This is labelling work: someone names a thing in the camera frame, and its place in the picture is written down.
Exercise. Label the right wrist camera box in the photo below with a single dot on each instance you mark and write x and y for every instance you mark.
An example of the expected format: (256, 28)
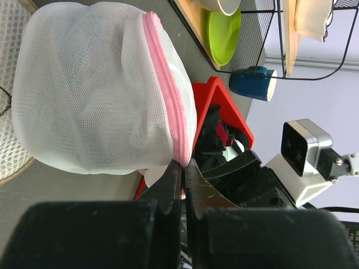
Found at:
(307, 165)

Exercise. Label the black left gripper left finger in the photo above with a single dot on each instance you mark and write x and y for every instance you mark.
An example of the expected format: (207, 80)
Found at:
(163, 230)

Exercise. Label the black wire wooden shelf rack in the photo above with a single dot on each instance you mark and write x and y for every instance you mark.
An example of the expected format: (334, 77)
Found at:
(256, 23)

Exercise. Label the blue mug white interior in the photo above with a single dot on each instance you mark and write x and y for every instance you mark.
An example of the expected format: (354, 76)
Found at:
(255, 82)

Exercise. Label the white bra in bin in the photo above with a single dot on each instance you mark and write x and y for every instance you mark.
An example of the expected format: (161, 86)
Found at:
(233, 151)

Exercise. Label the white scalloped bowl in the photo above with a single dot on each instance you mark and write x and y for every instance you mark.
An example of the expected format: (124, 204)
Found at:
(313, 17)

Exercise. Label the grey metal bowl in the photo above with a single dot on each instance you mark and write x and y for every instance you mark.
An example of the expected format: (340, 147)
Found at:
(226, 7)

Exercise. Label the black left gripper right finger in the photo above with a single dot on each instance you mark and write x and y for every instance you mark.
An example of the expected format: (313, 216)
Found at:
(200, 197)

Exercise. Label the cream mesh laundry bag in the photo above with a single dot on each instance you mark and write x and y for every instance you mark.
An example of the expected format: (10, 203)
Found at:
(14, 16)

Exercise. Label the black garment in bin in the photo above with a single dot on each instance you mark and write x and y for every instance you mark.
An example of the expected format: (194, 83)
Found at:
(214, 136)

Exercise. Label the green plate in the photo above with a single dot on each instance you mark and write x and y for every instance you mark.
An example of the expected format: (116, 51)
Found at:
(223, 35)

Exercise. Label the white mesh laundry bag pink zipper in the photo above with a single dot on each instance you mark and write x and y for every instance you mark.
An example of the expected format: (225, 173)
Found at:
(101, 89)

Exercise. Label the red plastic bin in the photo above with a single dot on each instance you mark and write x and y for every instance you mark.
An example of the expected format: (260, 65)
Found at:
(214, 91)

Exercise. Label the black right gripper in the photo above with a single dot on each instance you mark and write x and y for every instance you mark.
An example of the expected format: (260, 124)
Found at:
(246, 183)

